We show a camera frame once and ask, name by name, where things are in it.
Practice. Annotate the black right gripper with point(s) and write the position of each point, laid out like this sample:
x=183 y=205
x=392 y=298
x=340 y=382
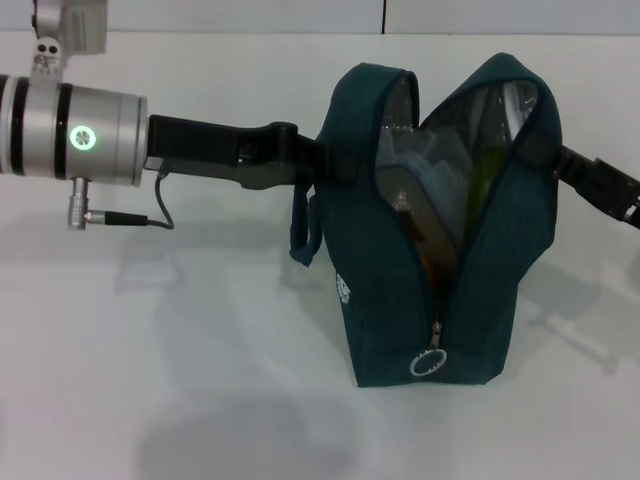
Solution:
x=600 y=185

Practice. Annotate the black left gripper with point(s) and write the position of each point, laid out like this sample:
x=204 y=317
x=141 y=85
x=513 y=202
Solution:
x=210 y=147

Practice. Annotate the green cucumber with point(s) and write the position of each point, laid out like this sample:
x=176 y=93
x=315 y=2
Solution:
x=487 y=180

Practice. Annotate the clear plastic container blue rim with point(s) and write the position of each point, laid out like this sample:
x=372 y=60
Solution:
x=435 y=190

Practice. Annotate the dark teal insulated lunch bag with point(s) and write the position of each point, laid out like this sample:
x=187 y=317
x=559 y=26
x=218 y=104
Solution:
x=400 y=310

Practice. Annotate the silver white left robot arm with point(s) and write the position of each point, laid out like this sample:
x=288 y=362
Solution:
x=65 y=135

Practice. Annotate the yellow orange pear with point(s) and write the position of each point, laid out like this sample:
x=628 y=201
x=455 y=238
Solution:
x=426 y=262

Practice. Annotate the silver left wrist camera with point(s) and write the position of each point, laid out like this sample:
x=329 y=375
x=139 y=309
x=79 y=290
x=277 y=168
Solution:
x=70 y=35

